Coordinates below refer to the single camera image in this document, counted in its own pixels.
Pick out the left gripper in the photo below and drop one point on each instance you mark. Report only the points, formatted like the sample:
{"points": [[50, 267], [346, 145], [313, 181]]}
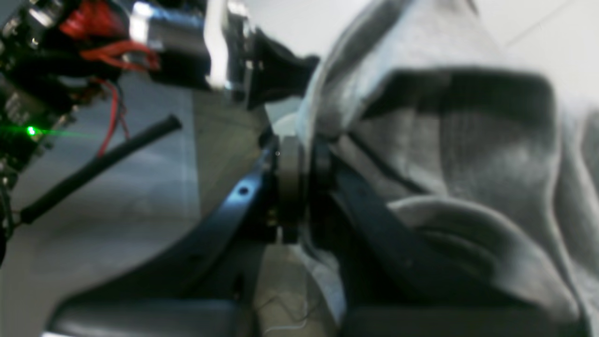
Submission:
{"points": [[208, 46]]}

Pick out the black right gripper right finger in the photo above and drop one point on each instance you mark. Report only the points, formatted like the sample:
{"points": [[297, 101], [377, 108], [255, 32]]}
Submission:
{"points": [[428, 265]]}

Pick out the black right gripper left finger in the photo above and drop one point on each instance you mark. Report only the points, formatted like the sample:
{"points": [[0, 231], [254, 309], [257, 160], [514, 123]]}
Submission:
{"points": [[204, 284]]}

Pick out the grey T-shirt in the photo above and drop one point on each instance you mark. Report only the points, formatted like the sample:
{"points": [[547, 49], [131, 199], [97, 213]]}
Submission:
{"points": [[417, 95]]}

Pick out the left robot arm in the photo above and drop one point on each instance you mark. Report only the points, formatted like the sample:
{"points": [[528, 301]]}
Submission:
{"points": [[57, 55]]}

